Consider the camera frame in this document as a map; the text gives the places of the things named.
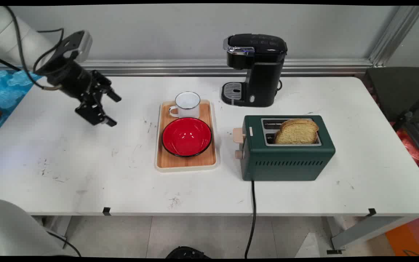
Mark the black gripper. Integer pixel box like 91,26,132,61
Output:
41,58,122,127

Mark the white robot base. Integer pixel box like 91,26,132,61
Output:
0,198,72,257

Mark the white enamel mug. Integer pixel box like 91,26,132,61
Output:
168,91,201,119

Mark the blue patterned cloth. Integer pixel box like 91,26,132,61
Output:
0,69,43,142

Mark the wooden tray with white rim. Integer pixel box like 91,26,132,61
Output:
154,99,219,172

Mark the red bowl with black rim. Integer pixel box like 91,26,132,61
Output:
161,117,213,158

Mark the black coffee machine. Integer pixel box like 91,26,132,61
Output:
221,33,288,107

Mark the black round object on floor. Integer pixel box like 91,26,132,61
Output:
165,246,210,259

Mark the green toaster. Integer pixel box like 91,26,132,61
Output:
233,115,336,182

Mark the toasted bread slice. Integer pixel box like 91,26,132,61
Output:
280,119,319,133
274,126,318,144

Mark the grey table leg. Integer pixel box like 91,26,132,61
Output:
327,216,414,254

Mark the red plastic bag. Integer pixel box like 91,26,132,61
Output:
390,122,419,171

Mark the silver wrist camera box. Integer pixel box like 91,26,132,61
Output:
58,31,93,63

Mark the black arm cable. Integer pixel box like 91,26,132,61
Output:
0,6,65,91

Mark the aluminium frame rail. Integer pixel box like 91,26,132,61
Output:
0,59,374,77

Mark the black toaster power cable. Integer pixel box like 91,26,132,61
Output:
245,180,256,259

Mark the aluminium frame post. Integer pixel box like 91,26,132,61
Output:
369,6,419,67

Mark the black cable on floor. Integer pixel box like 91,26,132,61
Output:
402,217,419,257

